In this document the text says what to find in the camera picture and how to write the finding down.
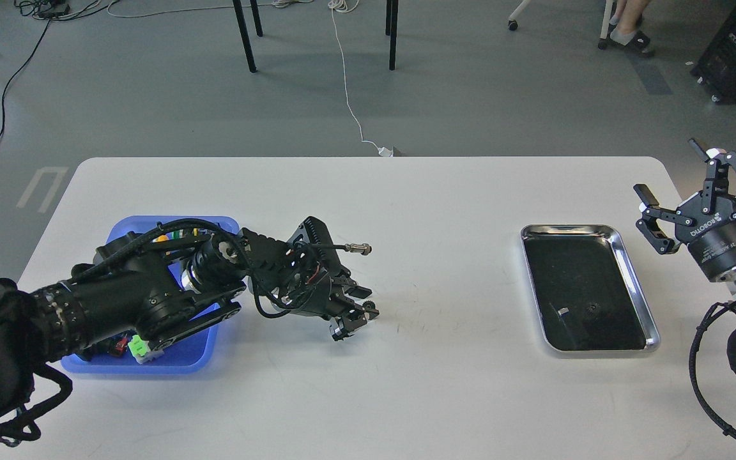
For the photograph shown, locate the black Robotiq gripper body right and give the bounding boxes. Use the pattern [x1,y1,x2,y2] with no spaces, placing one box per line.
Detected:
[675,195,736,282]

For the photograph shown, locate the left-side image-right right gripper black finger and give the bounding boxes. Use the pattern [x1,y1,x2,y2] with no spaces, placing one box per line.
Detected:
[633,183,694,254]

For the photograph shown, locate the right-side image-right right gripper black finger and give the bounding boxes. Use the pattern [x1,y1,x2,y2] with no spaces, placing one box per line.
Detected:
[687,139,736,215]

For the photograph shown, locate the black Robotiq gripper body left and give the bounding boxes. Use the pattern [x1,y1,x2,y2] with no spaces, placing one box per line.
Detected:
[279,263,357,319]

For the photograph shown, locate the black robot arm image left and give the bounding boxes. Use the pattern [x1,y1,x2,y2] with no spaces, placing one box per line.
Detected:
[0,193,686,459]

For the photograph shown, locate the green white small part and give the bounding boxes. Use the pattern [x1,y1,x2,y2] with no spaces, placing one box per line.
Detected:
[128,335,164,365]

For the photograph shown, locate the metal tray with black mat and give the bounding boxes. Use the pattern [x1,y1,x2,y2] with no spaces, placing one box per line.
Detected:
[520,224,661,358]

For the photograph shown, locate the blue plastic tray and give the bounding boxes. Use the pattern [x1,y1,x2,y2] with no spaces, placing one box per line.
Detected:
[61,215,217,376]

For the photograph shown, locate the person legs with sandals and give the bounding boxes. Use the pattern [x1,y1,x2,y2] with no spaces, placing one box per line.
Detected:
[608,1,655,58]

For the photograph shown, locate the white chair base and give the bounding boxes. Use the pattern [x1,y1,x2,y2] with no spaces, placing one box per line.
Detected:
[507,0,618,50]

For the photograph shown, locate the black table legs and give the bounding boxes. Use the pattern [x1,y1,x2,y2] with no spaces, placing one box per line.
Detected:
[231,1,399,73]

